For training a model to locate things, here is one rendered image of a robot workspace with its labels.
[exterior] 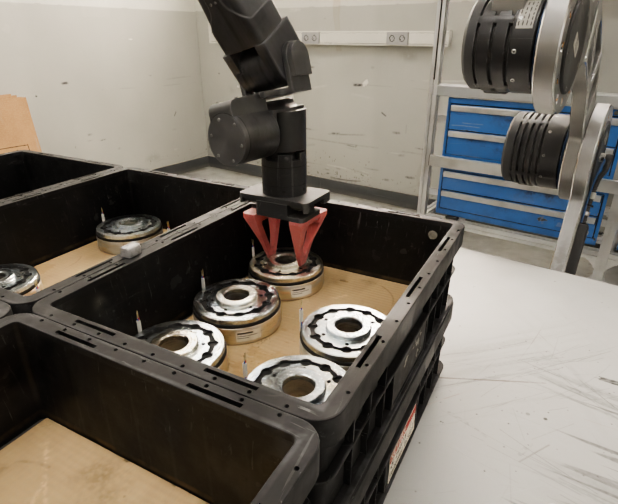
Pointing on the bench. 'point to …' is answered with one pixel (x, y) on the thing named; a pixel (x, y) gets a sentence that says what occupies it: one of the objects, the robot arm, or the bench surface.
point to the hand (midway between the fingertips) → (286, 255)
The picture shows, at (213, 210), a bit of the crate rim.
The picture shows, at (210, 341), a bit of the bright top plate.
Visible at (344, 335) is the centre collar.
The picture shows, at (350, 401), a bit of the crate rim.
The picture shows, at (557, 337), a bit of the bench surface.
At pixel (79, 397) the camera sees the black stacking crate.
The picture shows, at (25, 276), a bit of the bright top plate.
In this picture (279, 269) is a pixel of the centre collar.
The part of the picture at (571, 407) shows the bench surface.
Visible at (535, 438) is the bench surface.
